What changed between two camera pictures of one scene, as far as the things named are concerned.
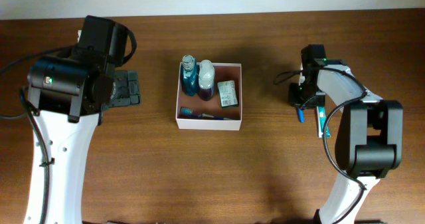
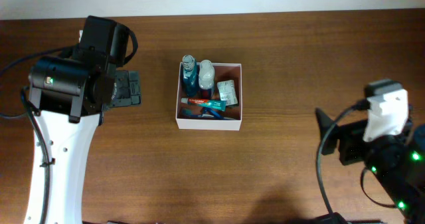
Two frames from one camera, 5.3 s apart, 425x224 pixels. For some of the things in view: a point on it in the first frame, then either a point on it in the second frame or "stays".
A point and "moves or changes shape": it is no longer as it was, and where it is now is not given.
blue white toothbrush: [186, 111] stays
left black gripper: [130, 92] stays
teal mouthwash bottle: [189, 75] stays
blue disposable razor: [301, 116] -> [206, 109]
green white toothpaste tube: [321, 115] moves or changes shape
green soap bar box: [227, 93] stays
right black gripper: [297, 102] -> [347, 137]
